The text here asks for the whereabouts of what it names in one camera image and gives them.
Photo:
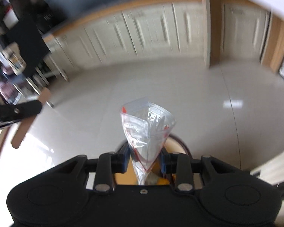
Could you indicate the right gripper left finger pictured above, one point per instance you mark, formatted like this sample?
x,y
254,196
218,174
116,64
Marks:
x,y
121,158

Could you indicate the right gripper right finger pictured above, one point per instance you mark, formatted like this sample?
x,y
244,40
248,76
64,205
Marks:
x,y
164,161

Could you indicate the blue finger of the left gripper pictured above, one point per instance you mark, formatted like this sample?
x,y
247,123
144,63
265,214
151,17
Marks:
x,y
10,114

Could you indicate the wooden stick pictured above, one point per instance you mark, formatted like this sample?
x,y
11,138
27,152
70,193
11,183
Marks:
x,y
25,124

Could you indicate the clear zip bag red seal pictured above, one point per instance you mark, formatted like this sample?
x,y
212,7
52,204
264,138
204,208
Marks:
x,y
146,126

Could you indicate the cream trash bin brown rim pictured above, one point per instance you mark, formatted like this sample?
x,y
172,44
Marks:
x,y
174,146

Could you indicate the white metal shelf rack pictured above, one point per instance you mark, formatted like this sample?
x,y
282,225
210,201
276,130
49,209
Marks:
x,y
12,66

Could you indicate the black hanging apron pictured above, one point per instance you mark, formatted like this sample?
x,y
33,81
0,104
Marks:
x,y
30,42

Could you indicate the cream cabinet row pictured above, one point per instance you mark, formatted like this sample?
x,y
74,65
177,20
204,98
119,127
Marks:
x,y
147,29

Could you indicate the wooden post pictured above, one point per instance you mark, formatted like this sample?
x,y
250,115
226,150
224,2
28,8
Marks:
x,y
212,12

